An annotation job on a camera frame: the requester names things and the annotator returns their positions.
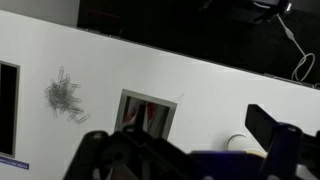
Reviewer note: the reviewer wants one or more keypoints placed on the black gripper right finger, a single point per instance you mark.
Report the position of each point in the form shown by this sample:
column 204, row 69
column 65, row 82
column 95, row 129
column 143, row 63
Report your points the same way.
column 266, row 128

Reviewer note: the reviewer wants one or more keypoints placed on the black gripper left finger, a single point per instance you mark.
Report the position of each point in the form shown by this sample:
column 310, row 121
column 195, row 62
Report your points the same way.
column 133, row 156

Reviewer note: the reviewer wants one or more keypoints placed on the cream round object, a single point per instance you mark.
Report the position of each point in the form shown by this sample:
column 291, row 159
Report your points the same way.
column 257, row 152

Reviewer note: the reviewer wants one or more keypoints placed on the purple plastic object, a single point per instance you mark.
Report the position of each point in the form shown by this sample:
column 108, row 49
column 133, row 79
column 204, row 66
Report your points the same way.
column 230, row 165

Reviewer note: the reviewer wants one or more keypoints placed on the pile of metal paperclips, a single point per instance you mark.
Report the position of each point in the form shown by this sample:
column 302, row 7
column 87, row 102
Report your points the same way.
column 63, row 96

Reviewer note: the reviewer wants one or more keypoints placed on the blue label sticker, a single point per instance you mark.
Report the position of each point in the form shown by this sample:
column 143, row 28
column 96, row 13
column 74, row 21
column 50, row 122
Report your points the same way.
column 15, row 164

